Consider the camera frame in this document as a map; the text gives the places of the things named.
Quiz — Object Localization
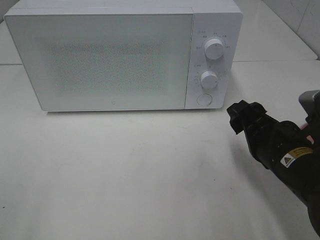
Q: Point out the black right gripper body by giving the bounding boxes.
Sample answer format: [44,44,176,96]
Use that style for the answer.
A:
[243,109,320,190]

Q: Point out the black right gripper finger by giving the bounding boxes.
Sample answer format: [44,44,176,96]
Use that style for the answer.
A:
[246,102,267,118]
[226,100,250,135]

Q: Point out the white round door button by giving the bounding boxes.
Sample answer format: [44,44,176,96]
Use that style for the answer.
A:
[196,94,212,106]

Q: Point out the white microwave door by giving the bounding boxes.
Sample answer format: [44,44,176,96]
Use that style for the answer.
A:
[5,14,193,112]

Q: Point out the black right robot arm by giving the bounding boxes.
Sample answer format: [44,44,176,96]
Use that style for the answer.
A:
[227,100,320,233]

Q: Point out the white lower dial knob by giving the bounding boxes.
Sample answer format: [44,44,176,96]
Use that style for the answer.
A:
[200,71,219,90]

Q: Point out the white dial knob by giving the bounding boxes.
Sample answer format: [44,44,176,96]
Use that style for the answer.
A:
[200,71,219,90]
[203,37,225,60]

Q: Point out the white upper dial knob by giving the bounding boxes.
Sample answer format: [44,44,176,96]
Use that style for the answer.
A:
[203,37,225,60]

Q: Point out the white microwave oven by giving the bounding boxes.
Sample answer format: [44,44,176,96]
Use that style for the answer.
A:
[4,0,243,112]

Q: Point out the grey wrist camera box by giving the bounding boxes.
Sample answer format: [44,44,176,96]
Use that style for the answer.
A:
[298,90,320,118]

